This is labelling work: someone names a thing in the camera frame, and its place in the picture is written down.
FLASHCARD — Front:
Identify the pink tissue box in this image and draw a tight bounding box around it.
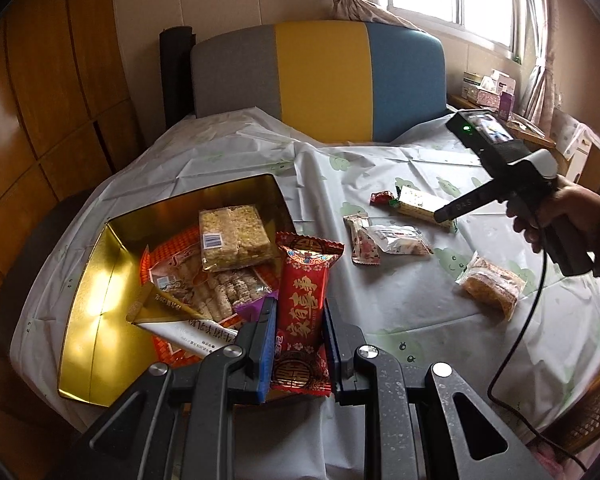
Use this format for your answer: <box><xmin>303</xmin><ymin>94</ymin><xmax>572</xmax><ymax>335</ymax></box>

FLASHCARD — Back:
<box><xmin>466</xmin><ymin>84</ymin><xmax>500</xmax><ymax>108</ymax></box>

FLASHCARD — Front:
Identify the white cardboard box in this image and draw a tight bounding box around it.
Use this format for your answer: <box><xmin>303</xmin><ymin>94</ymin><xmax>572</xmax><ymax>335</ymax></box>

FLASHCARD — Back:
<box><xmin>550</xmin><ymin>108</ymin><xmax>600</xmax><ymax>192</ymax></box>

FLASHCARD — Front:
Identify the white and gold snack packet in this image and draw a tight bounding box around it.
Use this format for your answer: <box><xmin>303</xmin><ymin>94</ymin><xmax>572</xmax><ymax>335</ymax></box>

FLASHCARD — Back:
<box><xmin>125</xmin><ymin>282</ymin><xmax>238</xmax><ymax>359</ymax></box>

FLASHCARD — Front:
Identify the wooden side table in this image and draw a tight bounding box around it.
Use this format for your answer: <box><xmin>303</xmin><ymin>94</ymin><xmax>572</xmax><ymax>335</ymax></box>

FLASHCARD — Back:
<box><xmin>446</xmin><ymin>93</ymin><xmax>556</xmax><ymax>151</ymax></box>

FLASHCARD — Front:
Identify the purple small box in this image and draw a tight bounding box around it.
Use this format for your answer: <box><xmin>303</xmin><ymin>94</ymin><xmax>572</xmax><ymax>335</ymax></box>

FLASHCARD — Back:
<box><xmin>498</xmin><ymin>90</ymin><xmax>515</xmax><ymax>122</ymax></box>

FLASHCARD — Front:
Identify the pale green-patterned tablecloth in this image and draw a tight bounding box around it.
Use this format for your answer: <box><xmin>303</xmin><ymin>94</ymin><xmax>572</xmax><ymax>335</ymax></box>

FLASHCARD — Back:
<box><xmin>10</xmin><ymin>108</ymin><xmax>600</xmax><ymax>479</ymax></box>

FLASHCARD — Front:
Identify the yellow puffed rice cake pack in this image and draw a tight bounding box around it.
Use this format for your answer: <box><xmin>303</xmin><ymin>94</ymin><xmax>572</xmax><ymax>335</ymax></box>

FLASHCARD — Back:
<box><xmin>199</xmin><ymin>205</ymin><xmax>273</xmax><ymax>272</ymax></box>

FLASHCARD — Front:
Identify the red foil snack bar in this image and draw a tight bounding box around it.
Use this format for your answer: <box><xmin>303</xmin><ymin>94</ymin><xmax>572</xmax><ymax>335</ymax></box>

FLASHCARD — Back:
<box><xmin>271</xmin><ymin>232</ymin><xmax>344</xmax><ymax>396</ymax></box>

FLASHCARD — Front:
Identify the purple snack pouch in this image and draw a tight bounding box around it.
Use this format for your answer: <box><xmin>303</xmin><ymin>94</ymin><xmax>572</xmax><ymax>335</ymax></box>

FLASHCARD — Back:
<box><xmin>234</xmin><ymin>292</ymin><xmax>277</xmax><ymax>323</ymax></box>

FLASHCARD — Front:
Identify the red and gold tin box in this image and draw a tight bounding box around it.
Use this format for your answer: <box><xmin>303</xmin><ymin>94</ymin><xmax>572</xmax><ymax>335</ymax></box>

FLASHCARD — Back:
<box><xmin>58</xmin><ymin>174</ymin><xmax>294</xmax><ymax>408</ymax></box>

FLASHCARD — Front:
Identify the brown pastry clear bag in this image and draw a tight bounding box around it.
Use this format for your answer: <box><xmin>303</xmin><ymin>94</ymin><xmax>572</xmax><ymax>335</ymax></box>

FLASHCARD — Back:
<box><xmin>455</xmin><ymin>252</ymin><xmax>527</xmax><ymax>322</ymax></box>

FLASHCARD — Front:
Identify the orange biscuit bag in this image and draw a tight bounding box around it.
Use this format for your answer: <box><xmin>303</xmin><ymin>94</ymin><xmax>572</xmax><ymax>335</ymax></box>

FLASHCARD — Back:
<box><xmin>140</xmin><ymin>226</ymin><xmax>278</xmax><ymax>366</ymax></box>

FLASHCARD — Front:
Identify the wicker chair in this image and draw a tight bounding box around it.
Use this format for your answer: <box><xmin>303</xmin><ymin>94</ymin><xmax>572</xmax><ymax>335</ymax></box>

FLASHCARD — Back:
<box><xmin>557</xmin><ymin>371</ymin><xmax>600</xmax><ymax>454</ymax></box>

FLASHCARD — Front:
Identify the person's right hand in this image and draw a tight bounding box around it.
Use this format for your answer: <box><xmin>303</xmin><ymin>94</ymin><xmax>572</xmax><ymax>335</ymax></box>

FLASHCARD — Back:
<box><xmin>506</xmin><ymin>177</ymin><xmax>600</xmax><ymax>254</ymax></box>

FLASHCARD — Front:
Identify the red and white candy packet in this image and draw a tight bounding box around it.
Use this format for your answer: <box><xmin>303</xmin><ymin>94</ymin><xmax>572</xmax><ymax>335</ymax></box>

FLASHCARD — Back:
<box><xmin>343</xmin><ymin>214</ymin><xmax>380</xmax><ymax>266</ymax></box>

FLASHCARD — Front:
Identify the grey yellow blue headboard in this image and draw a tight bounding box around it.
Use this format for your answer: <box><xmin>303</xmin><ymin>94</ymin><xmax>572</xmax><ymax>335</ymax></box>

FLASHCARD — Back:
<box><xmin>192</xmin><ymin>21</ymin><xmax>446</xmax><ymax>144</ymax></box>

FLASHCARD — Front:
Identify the green-ended cracker pack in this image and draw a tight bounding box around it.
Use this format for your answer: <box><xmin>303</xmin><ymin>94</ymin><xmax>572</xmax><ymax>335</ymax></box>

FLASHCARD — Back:
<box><xmin>389</xmin><ymin>186</ymin><xmax>457</xmax><ymax>233</ymax></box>

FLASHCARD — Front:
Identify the black cable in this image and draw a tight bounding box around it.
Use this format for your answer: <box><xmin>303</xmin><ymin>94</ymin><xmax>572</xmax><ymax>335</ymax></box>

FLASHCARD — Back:
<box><xmin>486</xmin><ymin>219</ymin><xmax>589</xmax><ymax>470</ymax></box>

